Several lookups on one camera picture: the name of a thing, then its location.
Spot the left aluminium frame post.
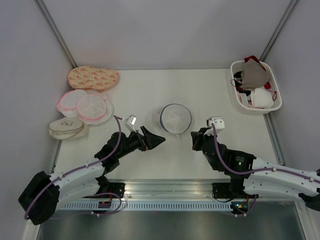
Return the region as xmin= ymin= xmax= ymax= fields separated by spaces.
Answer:
xmin=34 ymin=0 xmax=78 ymax=68

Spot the white slotted cable duct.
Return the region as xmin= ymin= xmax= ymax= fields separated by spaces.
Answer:
xmin=61 ymin=199 xmax=232 ymax=212

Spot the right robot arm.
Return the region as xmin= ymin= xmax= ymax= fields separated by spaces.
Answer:
xmin=190 ymin=127 xmax=320 ymax=211

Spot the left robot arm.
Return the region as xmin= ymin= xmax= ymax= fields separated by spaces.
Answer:
xmin=18 ymin=126 xmax=166 ymax=225

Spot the beige bra pouch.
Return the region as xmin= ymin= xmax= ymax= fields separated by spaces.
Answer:
xmin=48 ymin=117 xmax=89 ymax=140

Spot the pink-trimmed mesh laundry bag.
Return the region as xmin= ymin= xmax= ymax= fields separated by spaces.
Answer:
xmin=56 ymin=89 xmax=87 ymax=118
xmin=75 ymin=94 xmax=107 ymax=121

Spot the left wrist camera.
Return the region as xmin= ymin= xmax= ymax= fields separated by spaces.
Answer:
xmin=125 ymin=115 xmax=137 ymax=133

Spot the blue-trimmed mesh laundry bag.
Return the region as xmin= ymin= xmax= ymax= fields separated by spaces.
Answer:
xmin=159 ymin=103 xmax=192 ymax=135

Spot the pink-trimmed mesh laundry bag back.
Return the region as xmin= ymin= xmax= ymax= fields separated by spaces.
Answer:
xmin=56 ymin=89 xmax=87 ymax=118

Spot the red bra in basket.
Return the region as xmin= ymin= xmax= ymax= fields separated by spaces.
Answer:
xmin=232 ymin=55 xmax=277 ymax=101

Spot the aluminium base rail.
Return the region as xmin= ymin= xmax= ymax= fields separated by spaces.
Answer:
xmin=107 ymin=180 xmax=251 ymax=201

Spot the pink-trimmed mesh laundry bag front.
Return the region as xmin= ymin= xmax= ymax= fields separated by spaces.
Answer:
xmin=75 ymin=94 xmax=107 ymax=121

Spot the carrot print bra case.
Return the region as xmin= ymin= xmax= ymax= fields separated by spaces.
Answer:
xmin=67 ymin=65 xmax=120 ymax=91

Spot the right aluminium frame post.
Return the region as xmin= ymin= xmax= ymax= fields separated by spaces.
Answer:
xmin=260 ymin=0 xmax=301 ymax=62

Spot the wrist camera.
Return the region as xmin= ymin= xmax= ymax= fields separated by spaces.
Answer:
xmin=206 ymin=116 xmax=225 ymax=132
xmin=125 ymin=115 xmax=137 ymax=133

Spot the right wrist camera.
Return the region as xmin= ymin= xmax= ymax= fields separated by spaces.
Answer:
xmin=206 ymin=116 xmax=225 ymax=132

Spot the white bra in basket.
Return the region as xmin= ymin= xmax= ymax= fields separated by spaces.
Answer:
xmin=250 ymin=87 xmax=274 ymax=109

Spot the white plastic basket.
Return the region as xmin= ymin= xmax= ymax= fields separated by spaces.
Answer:
xmin=230 ymin=62 xmax=283 ymax=115

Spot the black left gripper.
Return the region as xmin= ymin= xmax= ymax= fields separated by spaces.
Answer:
xmin=116 ymin=125 xmax=165 ymax=159

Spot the aluminium frame post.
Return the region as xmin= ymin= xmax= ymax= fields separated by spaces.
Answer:
xmin=260 ymin=0 xmax=301 ymax=62
xmin=34 ymin=0 xmax=78 ymax=68

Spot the taupe bra in basket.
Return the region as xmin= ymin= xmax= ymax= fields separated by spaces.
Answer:
xmin=241 ymin=59 xmax=269 ymax=90

